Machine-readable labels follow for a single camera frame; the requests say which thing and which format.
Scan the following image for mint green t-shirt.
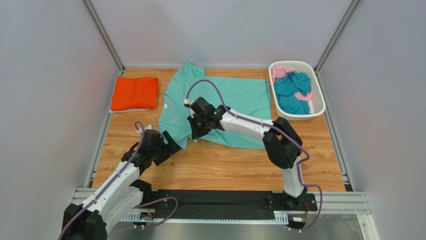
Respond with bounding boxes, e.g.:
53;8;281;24
158;62;271;149

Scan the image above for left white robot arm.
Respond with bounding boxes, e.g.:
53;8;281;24
58;128;181;240

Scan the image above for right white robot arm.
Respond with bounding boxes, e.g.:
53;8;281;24
184;97;307;201

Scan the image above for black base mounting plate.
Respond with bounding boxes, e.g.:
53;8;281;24
143;189;318;220

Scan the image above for folded orange t-shirt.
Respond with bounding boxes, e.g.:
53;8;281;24
111;76;159;109

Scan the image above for pink t-shirt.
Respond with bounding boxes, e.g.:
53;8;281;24
270;66;313;102

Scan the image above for teal blue t-shirt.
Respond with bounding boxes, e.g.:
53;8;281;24
273;71;312;115

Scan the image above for white plastic laundry basket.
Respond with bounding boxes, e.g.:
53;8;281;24
268;60;326;121

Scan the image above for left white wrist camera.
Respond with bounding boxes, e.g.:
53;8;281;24
136;124;156;135

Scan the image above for left aluminium corner post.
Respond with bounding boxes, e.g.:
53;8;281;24
81;0;126;76

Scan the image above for aluminium corner post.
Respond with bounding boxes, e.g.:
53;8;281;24
81;0;126;76
314;0;362;73

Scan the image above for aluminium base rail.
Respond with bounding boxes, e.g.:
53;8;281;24
69;187;371;225

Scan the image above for right aluminium corner post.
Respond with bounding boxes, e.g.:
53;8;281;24
314;0;362;73

